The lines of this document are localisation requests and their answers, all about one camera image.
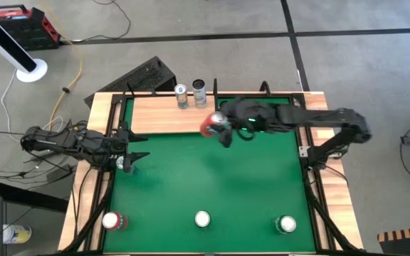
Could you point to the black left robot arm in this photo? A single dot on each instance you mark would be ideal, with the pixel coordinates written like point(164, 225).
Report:
point(59, 142)

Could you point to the blue silver Red Bull can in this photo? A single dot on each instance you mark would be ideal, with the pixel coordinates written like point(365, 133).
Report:
point(181, 96)
point(119, 163)

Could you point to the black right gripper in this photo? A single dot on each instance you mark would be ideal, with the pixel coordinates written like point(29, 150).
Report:
point(255, 119)

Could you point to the black power adapter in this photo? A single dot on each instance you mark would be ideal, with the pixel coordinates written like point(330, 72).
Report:
point(60, 173)

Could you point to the black computer case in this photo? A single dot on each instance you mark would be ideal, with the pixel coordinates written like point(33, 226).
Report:
point(137, 76)

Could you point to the black yellow striped block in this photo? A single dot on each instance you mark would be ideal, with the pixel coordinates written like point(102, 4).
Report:
point(408, 245)

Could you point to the green table mat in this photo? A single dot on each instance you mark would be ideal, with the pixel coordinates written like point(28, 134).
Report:
point(208, 177)

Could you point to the white floor stand pole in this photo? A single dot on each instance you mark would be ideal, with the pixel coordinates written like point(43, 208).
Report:
point(30, 73)

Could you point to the white Celsius Arctic can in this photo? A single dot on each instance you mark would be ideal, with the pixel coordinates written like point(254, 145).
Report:
point(199, 96)

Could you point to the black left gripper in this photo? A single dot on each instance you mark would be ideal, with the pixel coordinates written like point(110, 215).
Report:
point(110, 149)

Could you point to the green Sprite can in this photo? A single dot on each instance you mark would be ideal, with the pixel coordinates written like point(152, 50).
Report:
point(286, 224)
point(202, 218)

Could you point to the white wipes canister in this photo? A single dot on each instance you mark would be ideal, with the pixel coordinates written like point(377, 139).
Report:
point(16, 234)

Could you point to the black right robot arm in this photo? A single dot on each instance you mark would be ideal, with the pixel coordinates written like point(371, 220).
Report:
point(315, 115)

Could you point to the silver metal bracket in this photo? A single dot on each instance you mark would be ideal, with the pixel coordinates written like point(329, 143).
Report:
point(304, 151)

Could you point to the wooden shelf with black frame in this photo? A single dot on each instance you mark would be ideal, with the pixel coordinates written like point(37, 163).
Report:
point(155, 117)

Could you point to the red and black toolbox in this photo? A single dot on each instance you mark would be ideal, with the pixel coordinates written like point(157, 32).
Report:
point(23, 30)

